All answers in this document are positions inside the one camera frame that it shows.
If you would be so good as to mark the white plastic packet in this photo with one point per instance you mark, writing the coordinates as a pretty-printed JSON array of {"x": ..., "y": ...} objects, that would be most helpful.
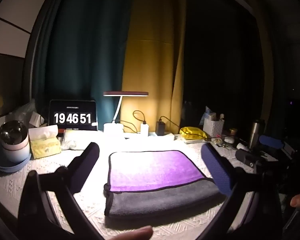
[{"x": 72, "y": 140}]

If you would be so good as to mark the white desk lamp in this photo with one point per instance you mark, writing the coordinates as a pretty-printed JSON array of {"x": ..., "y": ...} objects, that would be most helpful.
[{"x": 120, "y": 95}]

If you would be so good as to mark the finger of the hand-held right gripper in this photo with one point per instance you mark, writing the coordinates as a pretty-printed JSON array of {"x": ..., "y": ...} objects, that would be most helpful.
[{"x": 270, "y": 140}]

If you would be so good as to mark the black power adapter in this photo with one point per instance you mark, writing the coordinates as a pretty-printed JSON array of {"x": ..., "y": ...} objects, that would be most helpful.
[{"x": 160, "y": 128}]

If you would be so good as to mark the white charger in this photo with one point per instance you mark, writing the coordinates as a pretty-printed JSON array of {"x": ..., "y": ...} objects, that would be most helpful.
[{"x": 144, "y": 130}]

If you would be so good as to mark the small white box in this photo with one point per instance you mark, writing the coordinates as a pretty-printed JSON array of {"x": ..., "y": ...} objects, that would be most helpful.
[{"x": 35, "y": 119}]

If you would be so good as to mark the yellow bag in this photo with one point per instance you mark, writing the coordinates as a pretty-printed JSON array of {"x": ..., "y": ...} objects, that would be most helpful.
[{"x": 192, "y": 132}]

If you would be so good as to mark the white cup with dark lid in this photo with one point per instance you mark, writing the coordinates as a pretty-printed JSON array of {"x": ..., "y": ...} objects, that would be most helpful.
[{"x": 15, "y": 142}]

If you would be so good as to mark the clear plastic bag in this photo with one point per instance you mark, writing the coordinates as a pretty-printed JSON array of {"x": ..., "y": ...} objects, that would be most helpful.
[{"x": 21, "y": 112}]

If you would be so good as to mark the black tablet with clock display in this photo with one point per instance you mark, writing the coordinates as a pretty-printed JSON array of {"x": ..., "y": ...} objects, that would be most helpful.
[{"x": 72, "y": 117}]

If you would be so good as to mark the yellow tissue pack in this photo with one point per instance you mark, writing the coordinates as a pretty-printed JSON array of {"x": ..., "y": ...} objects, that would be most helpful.
[{"x": 45, "y": 145}]

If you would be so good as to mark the small gold lidded jar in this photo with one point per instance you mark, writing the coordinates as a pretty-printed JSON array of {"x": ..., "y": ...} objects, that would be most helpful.
[{"x": 233, "y": 131}]

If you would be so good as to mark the teal curtain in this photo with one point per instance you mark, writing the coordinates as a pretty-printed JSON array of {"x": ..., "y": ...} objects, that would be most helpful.
[{"x": 85, "y": 42}]

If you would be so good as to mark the white woven basket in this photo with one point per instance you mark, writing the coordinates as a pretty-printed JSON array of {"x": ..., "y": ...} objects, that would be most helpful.
[{"x": 212, "y": 127}]

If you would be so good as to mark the small white oval object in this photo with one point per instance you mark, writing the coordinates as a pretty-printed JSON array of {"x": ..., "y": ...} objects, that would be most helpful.
[{"x": 229, "y": 140}]

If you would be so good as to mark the purple and grey towel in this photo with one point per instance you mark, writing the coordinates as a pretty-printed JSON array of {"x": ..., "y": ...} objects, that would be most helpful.
[{"x": 152, "y": 180}]

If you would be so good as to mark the white power strip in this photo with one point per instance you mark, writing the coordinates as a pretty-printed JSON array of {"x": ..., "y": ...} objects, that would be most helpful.
[{"x": 165, "y": 137}]

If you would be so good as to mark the steel thermos bottle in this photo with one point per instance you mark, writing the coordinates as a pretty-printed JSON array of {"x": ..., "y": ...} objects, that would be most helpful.
[{"x": 255, "y": 133}]

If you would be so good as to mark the person's right hand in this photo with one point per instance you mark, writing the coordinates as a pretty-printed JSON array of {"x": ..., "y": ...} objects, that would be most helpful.
[{"x": 299, "y": 200}]

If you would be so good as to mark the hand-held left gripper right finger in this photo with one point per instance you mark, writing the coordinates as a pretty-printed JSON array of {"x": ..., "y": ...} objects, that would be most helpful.
[{"x": 216, "y": 170}]

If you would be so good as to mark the white lace tablecloth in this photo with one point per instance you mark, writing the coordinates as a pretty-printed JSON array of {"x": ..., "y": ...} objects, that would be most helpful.
[{"x": 90, "y": 205}]

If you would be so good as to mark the blue round dish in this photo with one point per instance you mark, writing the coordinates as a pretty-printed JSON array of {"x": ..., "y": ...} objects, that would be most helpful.
[{"x": 7, "y": 167}]

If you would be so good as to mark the person's left hand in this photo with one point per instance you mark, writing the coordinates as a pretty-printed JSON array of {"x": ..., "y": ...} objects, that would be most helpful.
[{"x": 133, "y": 233}]

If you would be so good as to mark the yellow curtain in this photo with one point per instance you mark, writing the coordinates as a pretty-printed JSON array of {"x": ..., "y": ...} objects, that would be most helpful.
[{"x": 152, "y": 55}]

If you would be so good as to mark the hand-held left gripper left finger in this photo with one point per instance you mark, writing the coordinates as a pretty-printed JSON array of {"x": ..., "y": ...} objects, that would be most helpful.
[{"x": 89, "y": 158}]

